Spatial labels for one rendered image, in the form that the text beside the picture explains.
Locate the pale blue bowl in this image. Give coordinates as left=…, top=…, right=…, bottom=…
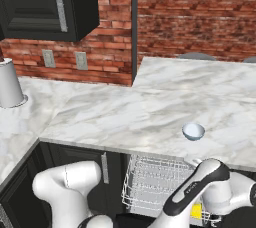
left=181, top=122, right=206, bottom=142

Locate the black base cupboard door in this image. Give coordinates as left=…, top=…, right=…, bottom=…
left=49, top=142, right=123, bottom=217

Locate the white paper towel roll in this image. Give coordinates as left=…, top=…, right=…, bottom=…
left=0, top=57, right=29, bottom=109

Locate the yellow sponge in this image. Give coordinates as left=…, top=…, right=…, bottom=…
left=190, top=203, right=204, bottom=220

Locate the black base cupboard run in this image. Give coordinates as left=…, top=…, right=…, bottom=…
left=0, top=142, right=51, bottom=228

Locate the grey wall socket plate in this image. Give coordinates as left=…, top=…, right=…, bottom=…
left=74, top=51, right=89, bottom=71
left=42, top=49, right=57, bottom=69

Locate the silver base cupboard handle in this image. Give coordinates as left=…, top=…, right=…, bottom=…
left=100, top=151, right=110, bottom=185

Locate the white wire dishwasher rack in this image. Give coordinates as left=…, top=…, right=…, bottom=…
left=121, top=153, right=222, bottom=225

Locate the silver wall cupboard handle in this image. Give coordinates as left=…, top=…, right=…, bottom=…
left=51, top=0, right=69, bottom=33

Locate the black wall cupboard door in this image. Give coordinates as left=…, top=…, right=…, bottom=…
left=0, top=0, right=101, bottom=43

